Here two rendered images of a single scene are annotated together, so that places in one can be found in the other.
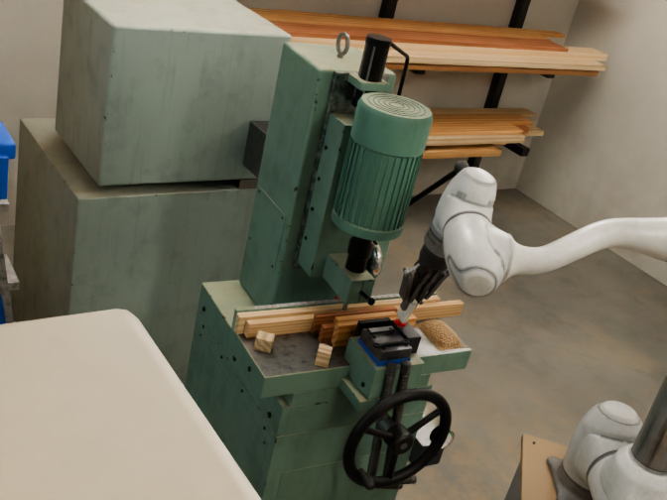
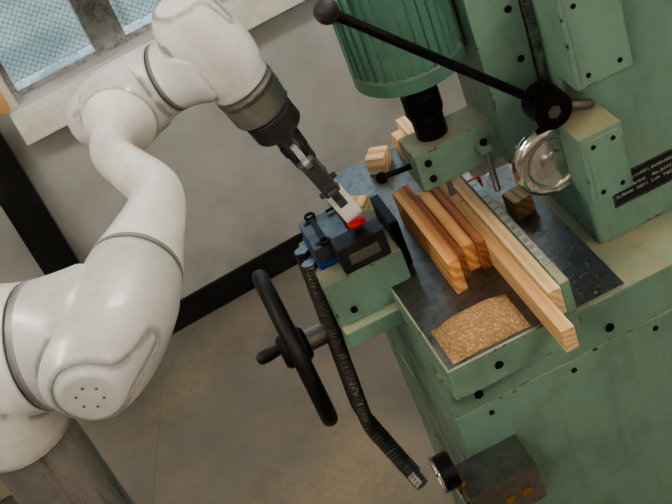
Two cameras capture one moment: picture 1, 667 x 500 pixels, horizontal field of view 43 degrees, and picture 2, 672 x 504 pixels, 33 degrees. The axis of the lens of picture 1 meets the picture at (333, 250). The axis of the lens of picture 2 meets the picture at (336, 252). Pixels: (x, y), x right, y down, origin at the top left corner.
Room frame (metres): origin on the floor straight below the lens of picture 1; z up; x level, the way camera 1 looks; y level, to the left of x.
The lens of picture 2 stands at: (2.41, -1.49, 2.03)
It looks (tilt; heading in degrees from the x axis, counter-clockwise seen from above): 36 degrees down; 118
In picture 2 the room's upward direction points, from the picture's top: 23 degrees counter-clockwise
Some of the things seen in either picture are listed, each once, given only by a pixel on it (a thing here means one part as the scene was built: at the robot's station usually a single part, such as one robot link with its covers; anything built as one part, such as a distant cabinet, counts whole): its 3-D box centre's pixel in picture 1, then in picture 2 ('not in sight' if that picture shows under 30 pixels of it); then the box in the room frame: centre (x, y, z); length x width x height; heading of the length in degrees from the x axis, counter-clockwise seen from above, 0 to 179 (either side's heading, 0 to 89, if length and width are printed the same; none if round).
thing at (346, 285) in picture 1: (347, 280); (451, 151); (1.91, -0.05, 1.03); 0.14 x 0.07 x 0.09; 34
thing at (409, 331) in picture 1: (392, 340); (342, 235); (1.74, -0.19, 0.99); 0.13 x 0.11 x 0.06; 124
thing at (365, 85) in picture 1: (369, 71); not in sight; (2.00, 0.01, 1.53); 0.08 x 0.08 x 0.17; 34
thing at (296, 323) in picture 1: (360, 317); (472, 225); (1.92, -0.11, 0.92); 0.65 x 0.02 x 0.04; 124
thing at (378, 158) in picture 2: (264, 341); (378, 159); (1.71, 0.11, 0.92); 0.04 x 0.04 x 0.03; 89
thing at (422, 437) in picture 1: (420, 440); (498, 482); (1.92, -0.36, 0.58); 0.12 x 0.08 x 0.08; 34
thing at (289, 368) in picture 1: (361, 359); (410, 263); (1.81, -0.13, 0.87); 0.61 x 0.30 x 0.06; 124
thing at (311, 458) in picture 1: (282, 454); (586, 403); (1.99, 0.01, 0.35); 0.58 x 0.45 x 0.71; 34
